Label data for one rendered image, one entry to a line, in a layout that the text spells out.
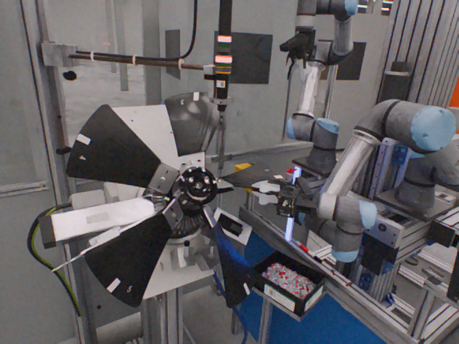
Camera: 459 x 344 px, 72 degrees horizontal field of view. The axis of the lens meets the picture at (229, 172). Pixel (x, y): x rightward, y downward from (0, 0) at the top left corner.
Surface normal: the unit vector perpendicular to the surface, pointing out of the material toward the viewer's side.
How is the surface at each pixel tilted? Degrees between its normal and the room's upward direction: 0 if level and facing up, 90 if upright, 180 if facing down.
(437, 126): 86
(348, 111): 90
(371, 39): 90
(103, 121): 70
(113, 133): 75
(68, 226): 50
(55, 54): 90
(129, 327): 0
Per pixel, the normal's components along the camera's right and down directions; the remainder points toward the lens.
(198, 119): -0.21, -0.37
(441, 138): 0.39, 0.30
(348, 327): -0.85, 0.16
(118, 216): 0.44, -0.33
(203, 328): 0.05, -0.92
